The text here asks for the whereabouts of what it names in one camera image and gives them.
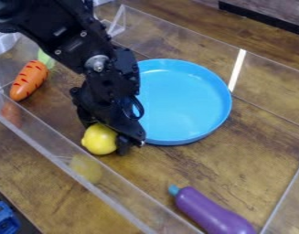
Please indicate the purple toy eggplant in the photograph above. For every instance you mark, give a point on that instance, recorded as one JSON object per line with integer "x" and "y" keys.
{"x": 213, "y": 217}

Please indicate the clear acrylic enclosure wall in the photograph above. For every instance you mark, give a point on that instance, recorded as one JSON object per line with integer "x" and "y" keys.
{"x": 245, "y": 166}

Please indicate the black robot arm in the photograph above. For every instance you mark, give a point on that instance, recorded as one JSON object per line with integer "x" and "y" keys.
{"x": 62, "y": 26}

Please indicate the orange toy carrot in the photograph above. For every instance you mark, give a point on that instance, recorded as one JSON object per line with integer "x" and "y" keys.
{"x": 31, "y": 77}

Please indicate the blue object at corner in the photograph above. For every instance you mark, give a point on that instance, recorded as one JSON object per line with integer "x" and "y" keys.
{"x": 10, "y": 223}

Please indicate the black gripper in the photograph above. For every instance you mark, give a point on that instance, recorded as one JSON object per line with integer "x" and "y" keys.
{"x": 118, "y": 114}

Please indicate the yellow toy lemon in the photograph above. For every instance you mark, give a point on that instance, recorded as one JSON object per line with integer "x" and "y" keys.
{"x": 100, "y": 139}

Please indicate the blue round tray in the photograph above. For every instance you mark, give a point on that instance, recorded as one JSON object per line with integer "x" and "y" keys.
{"x": 186, "y": 99}

